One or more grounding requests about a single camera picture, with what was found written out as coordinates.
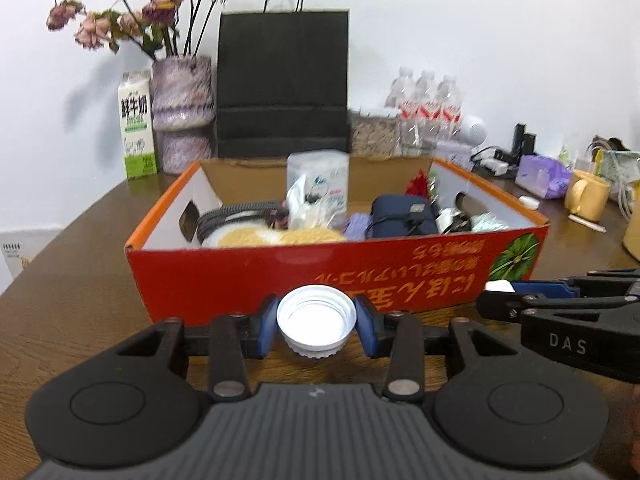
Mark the red artificial flower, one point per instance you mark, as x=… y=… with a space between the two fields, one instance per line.
x=421 y=184

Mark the yellow white plush toy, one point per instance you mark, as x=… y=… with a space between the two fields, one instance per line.
x=280 y=236

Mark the green white milk carton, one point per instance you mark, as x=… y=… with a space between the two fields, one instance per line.
x=136 y=130

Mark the small white lid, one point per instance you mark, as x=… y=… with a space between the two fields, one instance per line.
x=528 y=200

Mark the yellow mug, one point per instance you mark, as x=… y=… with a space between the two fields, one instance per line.
x=587 y=195

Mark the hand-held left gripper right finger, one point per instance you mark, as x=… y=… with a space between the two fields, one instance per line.
x=367 y=325

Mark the purple marbled vase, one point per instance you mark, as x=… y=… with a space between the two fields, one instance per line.
x=182 y=110

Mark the red cardboard box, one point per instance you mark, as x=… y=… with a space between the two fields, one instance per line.
x=225 y=275

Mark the wooden desktop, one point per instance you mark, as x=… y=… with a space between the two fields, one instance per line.
x=75 y=280

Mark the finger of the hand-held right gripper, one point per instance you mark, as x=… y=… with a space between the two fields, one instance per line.
x=545 y=287
x=500 y=305

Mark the clear jar of seeds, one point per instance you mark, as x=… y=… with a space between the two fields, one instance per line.
x=374 y=132

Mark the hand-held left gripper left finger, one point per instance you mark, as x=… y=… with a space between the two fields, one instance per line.
x=267 y=325

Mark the red label water bottle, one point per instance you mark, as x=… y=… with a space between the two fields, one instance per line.
x=449 y=107
x=425 y=105
x=402 y=102

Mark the black charger stand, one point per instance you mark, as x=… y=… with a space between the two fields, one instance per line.
x=522 y=140

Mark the navy blue pouch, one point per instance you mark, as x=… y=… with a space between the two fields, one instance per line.
x=395 y=222

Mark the black paper bag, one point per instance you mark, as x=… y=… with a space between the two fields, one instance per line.
x=282 y=75

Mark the clear plastic box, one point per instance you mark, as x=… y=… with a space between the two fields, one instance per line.
x=452 y=150

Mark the purple tissue pack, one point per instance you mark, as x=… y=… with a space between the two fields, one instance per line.
x=542 y=177

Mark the floral tissue box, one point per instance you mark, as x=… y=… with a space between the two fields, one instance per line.
x=620 y=165

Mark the translucent cotton swab box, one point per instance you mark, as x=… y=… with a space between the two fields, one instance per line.
x=325 y=170

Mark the white book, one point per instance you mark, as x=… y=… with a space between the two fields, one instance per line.
x=22 y=252

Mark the iridescent plastic bag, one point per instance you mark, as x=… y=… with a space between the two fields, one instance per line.
x=490 y=222

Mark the white pen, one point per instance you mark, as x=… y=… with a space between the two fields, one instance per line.
x=586 y=223

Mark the purple knitted cloth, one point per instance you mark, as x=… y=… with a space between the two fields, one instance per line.
x=357 y=226

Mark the clear plastic packet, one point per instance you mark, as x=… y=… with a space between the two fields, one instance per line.
x=305 y=205

